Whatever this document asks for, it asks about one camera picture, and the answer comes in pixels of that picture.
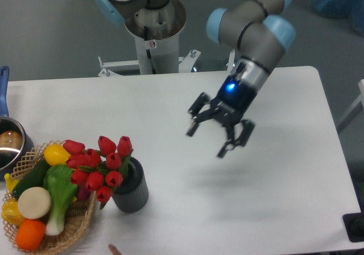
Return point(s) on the yellow squash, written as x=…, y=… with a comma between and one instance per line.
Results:
x=55, y=154

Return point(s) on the blue handled saucepan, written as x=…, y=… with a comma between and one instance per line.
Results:
x=15, y=142

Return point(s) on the orange fruit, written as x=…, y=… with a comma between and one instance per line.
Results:
x=30, y=235

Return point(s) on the yellow bell pepper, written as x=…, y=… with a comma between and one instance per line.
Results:
x=11, y=214

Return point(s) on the blue plastic bag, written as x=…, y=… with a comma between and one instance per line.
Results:
x=340, y=9

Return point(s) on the green cucumber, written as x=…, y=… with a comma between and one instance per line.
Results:
x=33, y=179

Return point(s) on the woven wicker basket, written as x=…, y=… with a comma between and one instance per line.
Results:
x=77, y=218

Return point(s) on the yellow banana tip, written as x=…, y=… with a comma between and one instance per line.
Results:
x=10, y=182

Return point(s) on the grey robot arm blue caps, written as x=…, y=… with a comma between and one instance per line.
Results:
x=257, y=31

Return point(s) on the dark grey ribbed vase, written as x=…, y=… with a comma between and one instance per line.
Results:
x=132, y=195

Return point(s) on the red tulip bouquet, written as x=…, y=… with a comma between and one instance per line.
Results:
x=103, y=170

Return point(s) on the white furniture leg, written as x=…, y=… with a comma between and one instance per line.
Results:
x=352, y=111

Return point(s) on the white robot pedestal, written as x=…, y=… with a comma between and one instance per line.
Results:
x=154, y=24

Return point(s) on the red radish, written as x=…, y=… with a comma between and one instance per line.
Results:
x=82, y=193

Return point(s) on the green bok choy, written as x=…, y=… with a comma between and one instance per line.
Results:
x=57, y=182

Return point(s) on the beige round disc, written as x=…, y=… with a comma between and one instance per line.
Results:
x=34, y=203

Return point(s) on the fingertip at bottom edge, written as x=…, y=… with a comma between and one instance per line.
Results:
x=113, y=249

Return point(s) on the black device at table edge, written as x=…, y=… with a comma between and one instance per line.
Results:
x=354, y=226

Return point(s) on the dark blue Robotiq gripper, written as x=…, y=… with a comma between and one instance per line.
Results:
x=230, y=104

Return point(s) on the white metal base frame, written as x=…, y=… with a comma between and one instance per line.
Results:
x=151, y=65

